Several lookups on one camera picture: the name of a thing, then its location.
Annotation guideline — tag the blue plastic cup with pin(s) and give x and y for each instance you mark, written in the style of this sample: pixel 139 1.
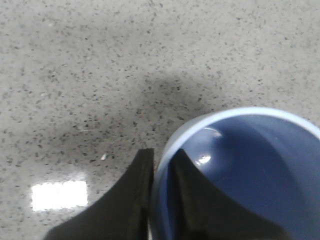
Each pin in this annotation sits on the blue plastic cup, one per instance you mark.
pixel 266 160

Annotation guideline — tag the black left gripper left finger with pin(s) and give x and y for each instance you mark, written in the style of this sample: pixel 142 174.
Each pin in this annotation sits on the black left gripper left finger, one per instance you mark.
pixel 121 213

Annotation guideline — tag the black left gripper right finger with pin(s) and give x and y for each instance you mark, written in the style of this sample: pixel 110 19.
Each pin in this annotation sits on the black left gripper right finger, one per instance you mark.
pixel 204 212

